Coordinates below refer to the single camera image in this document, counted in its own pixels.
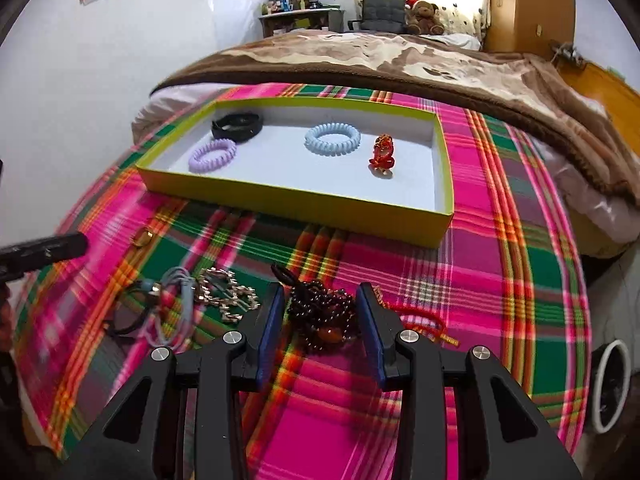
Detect red beaded string bracelet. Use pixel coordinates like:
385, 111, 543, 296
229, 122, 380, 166
372, 285, 460, 348

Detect grey-blue elastic hair ties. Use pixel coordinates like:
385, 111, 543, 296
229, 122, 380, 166
134, 265, 212, 351

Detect silver chain hair clip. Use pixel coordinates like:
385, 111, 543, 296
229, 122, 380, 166
194, 266, 262, 325

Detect dark beaded bracelet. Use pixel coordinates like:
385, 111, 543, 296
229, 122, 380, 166
270, 263, 359, 354

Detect black cord teal bead tie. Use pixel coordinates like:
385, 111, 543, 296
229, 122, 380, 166
103, 278, 163, 342

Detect pink green plaid cloth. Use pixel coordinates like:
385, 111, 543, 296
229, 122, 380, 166
15, 84, 591, 479

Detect yellow-green shallow tray box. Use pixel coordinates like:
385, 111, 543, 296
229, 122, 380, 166
137, 96, 454, 248

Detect white round bin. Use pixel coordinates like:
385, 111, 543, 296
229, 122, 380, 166
588, 339, 631, 434

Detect white bed sheet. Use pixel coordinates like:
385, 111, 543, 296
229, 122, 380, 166
131, 82, 232, 144

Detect black fitness band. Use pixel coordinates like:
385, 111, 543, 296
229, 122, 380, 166
210, 113, 264, 144

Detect brown patterned blanket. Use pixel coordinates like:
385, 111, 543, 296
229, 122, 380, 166
157, 30, 639, 206

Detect brown teddy bear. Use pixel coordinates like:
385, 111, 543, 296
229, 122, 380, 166
405, 0, 445, 36

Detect wooden headboard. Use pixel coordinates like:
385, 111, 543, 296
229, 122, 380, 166
556, 60, 640, 154

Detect dark grey chair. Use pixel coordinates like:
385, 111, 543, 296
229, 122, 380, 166
347, 0, 407, 35

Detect wooden desk with clutter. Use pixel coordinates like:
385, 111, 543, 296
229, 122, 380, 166
259, 0, 345, 38

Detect wooden wardrobe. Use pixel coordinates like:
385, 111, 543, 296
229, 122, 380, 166
484, 0, 575, 60

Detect red gold knot bracelet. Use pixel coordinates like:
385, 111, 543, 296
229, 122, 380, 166
368, 132, 396, 177

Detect purple spiral hair tie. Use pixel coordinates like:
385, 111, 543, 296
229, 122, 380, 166
188, 138, 239, 174

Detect light blue spiral hair tie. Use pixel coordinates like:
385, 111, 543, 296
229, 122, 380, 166
304, 121, 362, 157

